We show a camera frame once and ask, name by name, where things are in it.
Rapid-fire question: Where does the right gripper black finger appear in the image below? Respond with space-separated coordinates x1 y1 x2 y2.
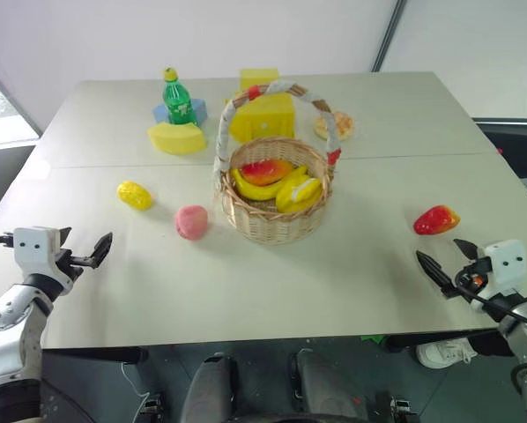
453 238 480 262
415 249 461 301

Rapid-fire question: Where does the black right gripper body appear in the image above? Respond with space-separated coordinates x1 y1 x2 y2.
455 256 494 305

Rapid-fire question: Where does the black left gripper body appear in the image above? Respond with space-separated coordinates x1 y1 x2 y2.
54 248 85 292

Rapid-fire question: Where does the red plastic toy strawberry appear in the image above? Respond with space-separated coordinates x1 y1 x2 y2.
412 204 462 236

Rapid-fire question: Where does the yellow lemon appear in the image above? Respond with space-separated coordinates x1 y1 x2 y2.
115 181 154 212

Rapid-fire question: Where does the white sneaker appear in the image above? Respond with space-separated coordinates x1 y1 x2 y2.
416 337 479 370

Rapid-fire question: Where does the pink toy peach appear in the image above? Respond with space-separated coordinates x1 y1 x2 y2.
174 204 210 241

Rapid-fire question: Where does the yellow foam wedge block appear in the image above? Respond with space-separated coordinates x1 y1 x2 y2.
146 121 208 156

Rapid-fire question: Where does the yellow toy starfruit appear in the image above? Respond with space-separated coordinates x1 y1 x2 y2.
275 174 323 215

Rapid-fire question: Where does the yellow toy banana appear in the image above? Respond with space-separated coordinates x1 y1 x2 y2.
231 165 311 202

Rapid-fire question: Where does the green soda bottle yellow cap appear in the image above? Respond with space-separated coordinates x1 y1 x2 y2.
162 67 199 127

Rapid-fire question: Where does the toy bread bun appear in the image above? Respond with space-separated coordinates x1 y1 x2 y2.
313 111 355 142

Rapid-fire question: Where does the blue foam block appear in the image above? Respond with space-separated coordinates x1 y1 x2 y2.
152 98 209 125

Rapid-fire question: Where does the red orange toy mango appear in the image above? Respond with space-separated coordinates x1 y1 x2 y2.
240 159 294 187

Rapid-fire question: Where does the large yellow foam cube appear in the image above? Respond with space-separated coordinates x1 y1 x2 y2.
228 92 296 143

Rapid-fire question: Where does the small yellow foam block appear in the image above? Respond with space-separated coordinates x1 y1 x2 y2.
238 67 280 93

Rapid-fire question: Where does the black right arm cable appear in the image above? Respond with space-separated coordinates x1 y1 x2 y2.
455 281 527 332

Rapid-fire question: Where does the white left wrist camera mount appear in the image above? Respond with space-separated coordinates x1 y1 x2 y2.
12 226 64 279

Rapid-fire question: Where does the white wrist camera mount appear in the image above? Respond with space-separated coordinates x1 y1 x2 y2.
12 226 64 279
482 239 527 293

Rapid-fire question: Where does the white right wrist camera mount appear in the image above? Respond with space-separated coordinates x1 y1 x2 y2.
482 239 527 293

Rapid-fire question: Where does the thin white cable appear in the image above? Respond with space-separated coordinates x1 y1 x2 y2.
121 360 152 413

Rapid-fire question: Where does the wicker basket with handle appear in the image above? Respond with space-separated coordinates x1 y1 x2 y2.
213 78 343 247

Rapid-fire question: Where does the grey wall post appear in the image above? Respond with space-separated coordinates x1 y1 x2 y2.
369 0 409 74

